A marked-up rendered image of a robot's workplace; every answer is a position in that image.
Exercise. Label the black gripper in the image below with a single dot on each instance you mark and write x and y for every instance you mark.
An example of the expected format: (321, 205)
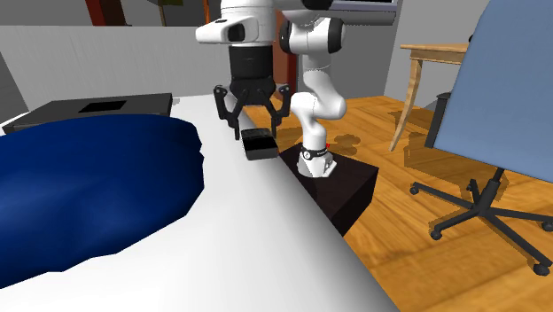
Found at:
(250, 65)

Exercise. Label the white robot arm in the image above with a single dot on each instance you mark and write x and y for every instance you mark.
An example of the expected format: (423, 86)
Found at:
(317, 110)

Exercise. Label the small black box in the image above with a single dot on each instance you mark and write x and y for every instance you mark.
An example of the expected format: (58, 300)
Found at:
(258, 145)

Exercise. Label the dark robot stand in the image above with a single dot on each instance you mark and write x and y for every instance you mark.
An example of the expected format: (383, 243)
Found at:
(345, 190)

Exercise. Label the white bed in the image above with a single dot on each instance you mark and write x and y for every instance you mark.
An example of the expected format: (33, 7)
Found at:
(242, 242)

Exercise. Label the dark blue pillow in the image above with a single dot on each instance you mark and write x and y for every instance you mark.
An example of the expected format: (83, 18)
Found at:
(95, 190)

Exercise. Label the light wooden table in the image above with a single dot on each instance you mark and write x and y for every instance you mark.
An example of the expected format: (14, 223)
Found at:
(432, 52)

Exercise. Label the flat black box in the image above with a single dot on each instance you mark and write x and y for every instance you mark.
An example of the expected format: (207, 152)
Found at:
(56, 113)

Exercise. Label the blue office chair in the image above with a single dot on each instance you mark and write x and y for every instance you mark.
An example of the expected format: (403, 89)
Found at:
(501, 86)

